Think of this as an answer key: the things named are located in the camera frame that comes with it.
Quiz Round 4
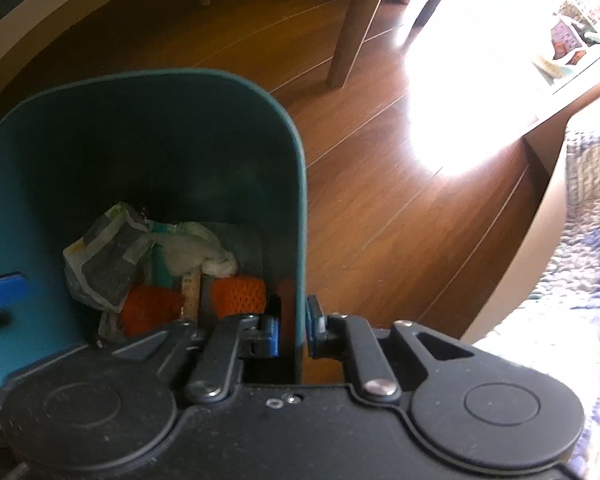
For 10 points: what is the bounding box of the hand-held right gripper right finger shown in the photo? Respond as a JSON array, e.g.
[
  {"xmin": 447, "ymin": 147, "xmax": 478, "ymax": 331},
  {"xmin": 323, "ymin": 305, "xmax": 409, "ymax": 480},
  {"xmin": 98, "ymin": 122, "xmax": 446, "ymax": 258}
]
[{"xmin": 306, "ymin": 296, "xmax": 481, "ymax": 403}]

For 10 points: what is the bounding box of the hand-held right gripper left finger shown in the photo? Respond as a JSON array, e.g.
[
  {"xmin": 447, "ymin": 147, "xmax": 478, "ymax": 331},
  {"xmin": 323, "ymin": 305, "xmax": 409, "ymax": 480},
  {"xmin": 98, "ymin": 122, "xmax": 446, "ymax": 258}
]
[{"xmin": 112, "ymin": 312, "xmax": 281, "ymax": 405}]

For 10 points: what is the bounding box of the orange foam net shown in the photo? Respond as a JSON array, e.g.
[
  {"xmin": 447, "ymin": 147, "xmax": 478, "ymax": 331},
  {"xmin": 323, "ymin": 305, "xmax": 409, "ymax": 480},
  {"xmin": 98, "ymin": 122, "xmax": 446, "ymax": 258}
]
[
  {"xmin": 121, "ymin": 285, "xmax": 186, "ymax": 337},
  {"xmin": 210, "ymin": 276, "xmax": 267, "ymax": 321}
]

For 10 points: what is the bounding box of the white wrapper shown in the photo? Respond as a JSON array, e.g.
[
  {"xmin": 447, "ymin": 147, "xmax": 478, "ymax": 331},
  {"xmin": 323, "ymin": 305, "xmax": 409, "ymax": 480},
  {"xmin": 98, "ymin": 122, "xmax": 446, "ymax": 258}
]
[{"xmin": 62, "ymin": 201, "xmax": 153, "ymax": 313}]

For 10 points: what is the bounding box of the teal bubble mailer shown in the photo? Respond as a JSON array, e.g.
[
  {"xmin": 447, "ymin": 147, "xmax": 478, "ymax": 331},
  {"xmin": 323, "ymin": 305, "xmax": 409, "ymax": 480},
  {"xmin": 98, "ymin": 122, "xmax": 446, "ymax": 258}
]
[{"xmin": 145, "ymin": 245, "xmax": 183, "ymax": 288}]

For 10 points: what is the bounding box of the teal bin with deer print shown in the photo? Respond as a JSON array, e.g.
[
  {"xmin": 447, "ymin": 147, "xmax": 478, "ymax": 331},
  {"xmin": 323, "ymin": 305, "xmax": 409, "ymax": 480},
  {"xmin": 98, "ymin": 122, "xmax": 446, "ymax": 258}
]
[{"xmin": 0, "ymin": 69, "xmax": 308, "ymax": 391}]

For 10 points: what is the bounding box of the purple and white quilt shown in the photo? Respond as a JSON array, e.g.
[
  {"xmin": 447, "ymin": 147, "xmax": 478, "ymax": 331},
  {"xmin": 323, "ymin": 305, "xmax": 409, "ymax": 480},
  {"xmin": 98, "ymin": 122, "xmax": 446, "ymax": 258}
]
[{"xmin": 472, "ymin": 130, "xmax": 600, "ymax": 480}]

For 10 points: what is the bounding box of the dark wooden chair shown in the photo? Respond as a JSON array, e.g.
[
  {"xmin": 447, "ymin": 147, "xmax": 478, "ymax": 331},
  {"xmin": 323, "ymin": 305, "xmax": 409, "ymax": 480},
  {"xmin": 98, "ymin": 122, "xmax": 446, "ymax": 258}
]
[{"xmin": 194, "ymin": 0, "xmax": 463, "ymax": 91}]

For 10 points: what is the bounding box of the purple printed carton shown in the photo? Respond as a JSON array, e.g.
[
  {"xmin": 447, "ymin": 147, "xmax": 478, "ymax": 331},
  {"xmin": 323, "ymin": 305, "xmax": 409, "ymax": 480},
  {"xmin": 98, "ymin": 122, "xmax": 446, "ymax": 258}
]
[{"xmin": 551, "ymin": 16, "xmax": 588, "ymax": 58}]

